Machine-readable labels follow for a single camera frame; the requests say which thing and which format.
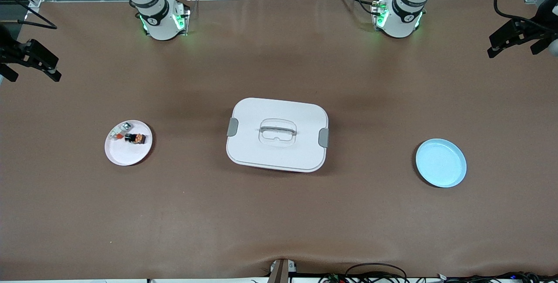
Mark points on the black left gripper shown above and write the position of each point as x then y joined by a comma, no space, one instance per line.
537,29

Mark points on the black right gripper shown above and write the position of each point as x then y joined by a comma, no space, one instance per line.
12,52

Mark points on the orange black switch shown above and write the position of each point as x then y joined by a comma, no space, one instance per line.
135,138

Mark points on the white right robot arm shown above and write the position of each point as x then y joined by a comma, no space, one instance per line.
161,25

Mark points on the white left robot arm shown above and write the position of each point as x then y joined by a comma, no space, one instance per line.
401,23

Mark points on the white lidded box grey latches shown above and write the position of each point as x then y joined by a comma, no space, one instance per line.
279,137

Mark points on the pink round plate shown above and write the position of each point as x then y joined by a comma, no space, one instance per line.
126,152

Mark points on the light blue round plate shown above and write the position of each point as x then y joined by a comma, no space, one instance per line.
441,164

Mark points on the brown camera mount bracket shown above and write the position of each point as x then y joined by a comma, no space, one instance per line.
282,272

